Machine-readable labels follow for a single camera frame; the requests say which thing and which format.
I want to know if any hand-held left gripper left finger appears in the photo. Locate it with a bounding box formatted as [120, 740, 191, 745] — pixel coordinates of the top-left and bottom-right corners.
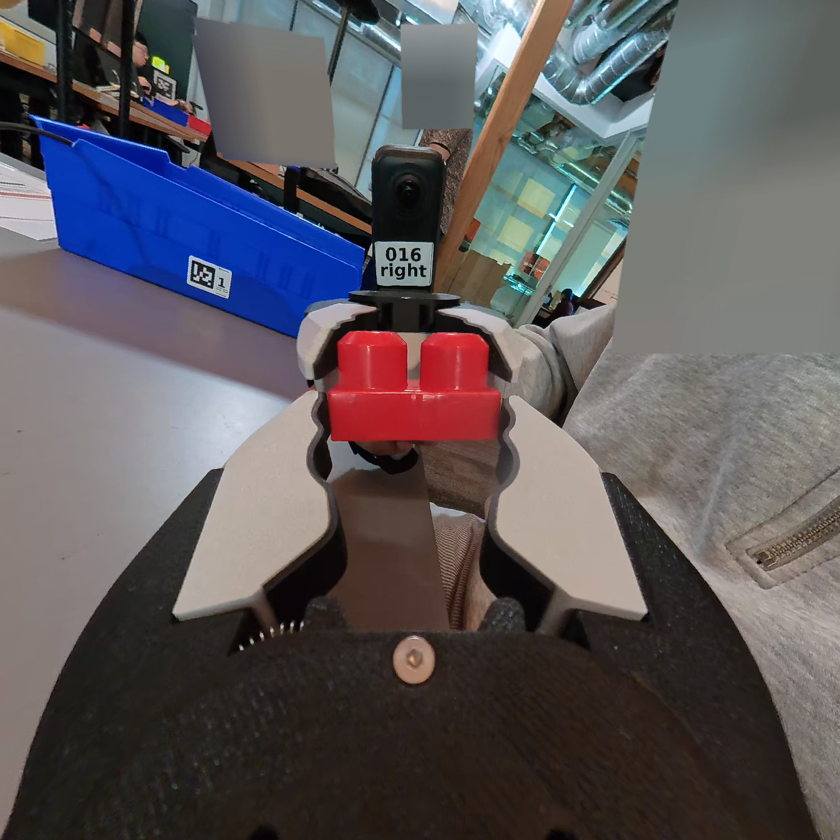
[172, 390, 349, 631]

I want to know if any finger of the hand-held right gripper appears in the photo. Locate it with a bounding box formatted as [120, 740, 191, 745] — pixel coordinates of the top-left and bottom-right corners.
[443, 305, 527, 401]
[297, 301, 360, 395]

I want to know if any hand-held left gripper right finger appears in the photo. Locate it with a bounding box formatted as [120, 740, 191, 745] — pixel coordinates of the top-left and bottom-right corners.
[482, 394, 649, 636]

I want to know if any red toy brick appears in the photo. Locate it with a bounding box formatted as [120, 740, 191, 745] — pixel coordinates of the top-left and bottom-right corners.
[327, 330, 503, 442]

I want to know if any person's right forearm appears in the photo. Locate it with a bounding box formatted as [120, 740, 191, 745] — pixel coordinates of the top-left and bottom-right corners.
[512, 305, 618, 431]

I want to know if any wooden beam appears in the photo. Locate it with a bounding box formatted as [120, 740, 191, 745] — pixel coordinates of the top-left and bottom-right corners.
[435, 0, 577, 283]

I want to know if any person's grey sweater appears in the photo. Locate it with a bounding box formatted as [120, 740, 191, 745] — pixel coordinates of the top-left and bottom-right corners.
[430, 351, 840, 840]

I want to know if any blue plastic bin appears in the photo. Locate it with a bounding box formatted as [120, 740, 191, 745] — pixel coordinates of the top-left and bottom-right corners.
[29, 115, 366, 339]

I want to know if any small blue bin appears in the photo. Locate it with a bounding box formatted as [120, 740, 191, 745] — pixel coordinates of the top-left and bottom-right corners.
[141, 95, 191, 127]

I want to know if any white paper sheet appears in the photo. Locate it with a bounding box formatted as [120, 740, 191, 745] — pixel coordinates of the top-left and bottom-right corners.
[0, 161, 61, 242]

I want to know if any silver ventilation duct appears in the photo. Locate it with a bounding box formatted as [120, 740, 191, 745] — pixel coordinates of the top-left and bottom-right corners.
[545, 0, 677, 106]

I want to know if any black cable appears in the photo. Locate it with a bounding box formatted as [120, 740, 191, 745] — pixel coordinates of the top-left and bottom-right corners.
[0, 121, 74, 144]

